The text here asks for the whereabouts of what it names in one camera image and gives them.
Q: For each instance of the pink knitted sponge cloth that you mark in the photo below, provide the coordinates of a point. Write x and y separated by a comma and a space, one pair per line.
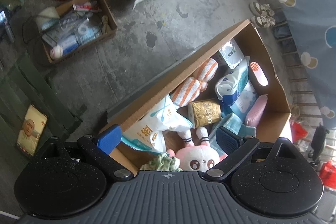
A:
255, 114

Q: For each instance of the teal checked towel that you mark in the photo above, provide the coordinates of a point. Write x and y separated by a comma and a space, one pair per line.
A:
233, 123

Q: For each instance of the blue patterned bedsheet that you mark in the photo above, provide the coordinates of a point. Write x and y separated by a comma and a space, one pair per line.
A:
312, 25

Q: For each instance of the green floral scrunchie cloth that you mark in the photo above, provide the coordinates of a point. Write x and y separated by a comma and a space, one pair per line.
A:
164, 163

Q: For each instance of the phone with video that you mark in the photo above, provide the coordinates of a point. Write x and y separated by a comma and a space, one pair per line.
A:
31, 130

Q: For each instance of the small cardboard box of items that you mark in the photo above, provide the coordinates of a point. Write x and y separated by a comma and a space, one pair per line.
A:
74, 26

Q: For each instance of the blue white wipes pack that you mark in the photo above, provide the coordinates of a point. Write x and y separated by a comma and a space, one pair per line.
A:
229, 87

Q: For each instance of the pink plush toy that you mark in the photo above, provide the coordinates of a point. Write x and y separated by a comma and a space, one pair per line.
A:
196, 157

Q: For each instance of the red plastic bag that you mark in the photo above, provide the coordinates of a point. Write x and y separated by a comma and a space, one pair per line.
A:
302, 129

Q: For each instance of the brown cardboard box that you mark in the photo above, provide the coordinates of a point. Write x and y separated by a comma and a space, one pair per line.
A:
127, 161

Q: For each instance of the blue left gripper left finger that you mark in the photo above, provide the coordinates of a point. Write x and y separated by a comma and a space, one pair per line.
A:
109, 139

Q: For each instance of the brown white sneaker pair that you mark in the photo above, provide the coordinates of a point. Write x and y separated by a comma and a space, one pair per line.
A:
263, 15

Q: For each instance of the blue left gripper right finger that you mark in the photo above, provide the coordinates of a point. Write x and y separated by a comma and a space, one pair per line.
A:
228, 141

